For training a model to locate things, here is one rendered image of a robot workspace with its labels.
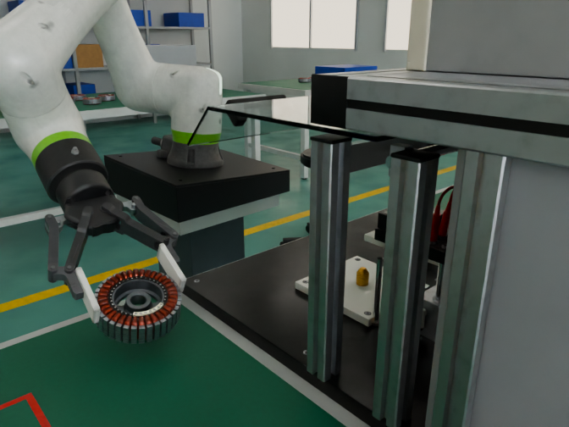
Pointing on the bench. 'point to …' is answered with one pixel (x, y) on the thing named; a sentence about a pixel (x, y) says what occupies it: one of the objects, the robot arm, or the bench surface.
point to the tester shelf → (450, 110)
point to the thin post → (378, 291)
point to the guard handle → (255, 99)
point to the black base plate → (361, 341)
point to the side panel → (507, 299)
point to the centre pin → (362, 277)
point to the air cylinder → (430, 314)
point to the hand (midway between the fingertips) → (135, 289)
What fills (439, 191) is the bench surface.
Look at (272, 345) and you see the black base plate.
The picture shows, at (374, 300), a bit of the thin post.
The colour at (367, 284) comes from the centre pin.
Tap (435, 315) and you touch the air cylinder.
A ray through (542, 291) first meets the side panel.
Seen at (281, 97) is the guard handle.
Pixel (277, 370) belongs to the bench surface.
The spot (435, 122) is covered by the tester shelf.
